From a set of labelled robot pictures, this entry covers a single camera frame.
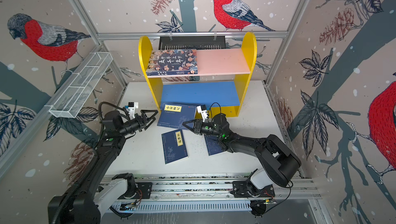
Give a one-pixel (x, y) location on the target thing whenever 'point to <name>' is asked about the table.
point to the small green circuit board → (127, 206)
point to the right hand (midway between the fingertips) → (182, 127)
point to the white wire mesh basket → (72, 100)
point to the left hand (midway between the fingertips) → (155, 116)
